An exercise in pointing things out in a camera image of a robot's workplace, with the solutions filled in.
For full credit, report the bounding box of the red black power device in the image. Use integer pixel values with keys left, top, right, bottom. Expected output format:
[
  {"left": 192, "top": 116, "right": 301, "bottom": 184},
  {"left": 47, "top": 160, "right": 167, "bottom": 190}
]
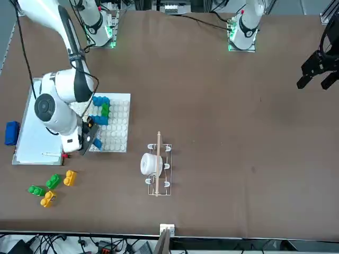
[{"left": 96, "top": 242, "right": 112, "bottom": 254}]

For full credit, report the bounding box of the aluminium frame profile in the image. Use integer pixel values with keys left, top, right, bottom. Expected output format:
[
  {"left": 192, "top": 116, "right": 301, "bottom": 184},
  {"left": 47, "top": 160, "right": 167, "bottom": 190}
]
[{"left": 319, "top": 0, "right": 339, "bottom": 25}]

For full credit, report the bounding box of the black base cable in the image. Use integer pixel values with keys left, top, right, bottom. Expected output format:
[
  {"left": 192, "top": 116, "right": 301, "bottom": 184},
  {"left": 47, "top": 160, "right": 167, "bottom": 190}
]
[{"left": 169, "top": 12, "right": 231, "bottom": 31}]

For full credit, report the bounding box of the silver framed whiteboard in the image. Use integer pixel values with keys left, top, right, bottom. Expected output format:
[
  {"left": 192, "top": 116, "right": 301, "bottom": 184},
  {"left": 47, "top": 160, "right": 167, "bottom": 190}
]
[{"left": 12, "top": 77, "right": 64, "bottom": 166}]

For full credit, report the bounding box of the blue whiteboard eraser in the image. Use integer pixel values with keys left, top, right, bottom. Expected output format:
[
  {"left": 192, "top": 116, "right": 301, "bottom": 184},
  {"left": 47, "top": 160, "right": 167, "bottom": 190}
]
[{"left": 4, "top": 121, "right": 21, "bottom": 146}]

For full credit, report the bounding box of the aluminium camera post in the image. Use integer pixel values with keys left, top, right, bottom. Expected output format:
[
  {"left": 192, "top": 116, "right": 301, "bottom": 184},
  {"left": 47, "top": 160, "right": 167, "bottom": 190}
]
[{"left": 153, "top": 223, "right": 176, "bottom": 254}]

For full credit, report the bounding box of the white cup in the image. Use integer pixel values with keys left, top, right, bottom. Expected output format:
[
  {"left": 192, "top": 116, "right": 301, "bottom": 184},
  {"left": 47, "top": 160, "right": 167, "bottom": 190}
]
[{"left": 140, "top": 152, "right": 163, "bottom": 177}]

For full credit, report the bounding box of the white pen red cap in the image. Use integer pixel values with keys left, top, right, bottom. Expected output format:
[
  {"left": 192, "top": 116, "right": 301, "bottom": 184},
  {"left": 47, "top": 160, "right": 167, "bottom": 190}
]
[{"left": 41, "top": 152, "right": 70, "bottom": 159}]

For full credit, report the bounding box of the black power adapter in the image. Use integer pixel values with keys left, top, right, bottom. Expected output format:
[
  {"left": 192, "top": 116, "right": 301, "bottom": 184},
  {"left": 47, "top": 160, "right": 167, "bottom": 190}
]
[{"left": 6, "top": 239, "right": 34, "bottom": 254}]

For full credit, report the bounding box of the white studded baseplate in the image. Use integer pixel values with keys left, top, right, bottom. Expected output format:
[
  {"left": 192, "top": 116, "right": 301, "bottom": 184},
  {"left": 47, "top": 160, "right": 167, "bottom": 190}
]
[{"left": 68, "top": 92, "right": 131, "bottom": 153}]

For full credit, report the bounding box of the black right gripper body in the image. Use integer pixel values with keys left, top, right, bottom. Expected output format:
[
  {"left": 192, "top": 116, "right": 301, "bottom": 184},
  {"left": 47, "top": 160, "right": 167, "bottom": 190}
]
[{"left": 78, "top": 120, "right": 100, "bottom": 157}]

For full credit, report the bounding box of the wooden rod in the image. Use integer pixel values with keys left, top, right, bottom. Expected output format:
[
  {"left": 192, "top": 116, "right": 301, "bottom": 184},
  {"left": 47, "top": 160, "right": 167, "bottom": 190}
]
[{"left": 155, "top": 131, "right": 162, "bottom": 197}]

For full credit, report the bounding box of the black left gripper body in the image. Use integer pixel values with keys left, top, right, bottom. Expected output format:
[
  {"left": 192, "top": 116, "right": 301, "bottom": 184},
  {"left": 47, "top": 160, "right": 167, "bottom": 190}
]
[{"left": 319, "top": 50, "right": 339, "bottom": 74}]

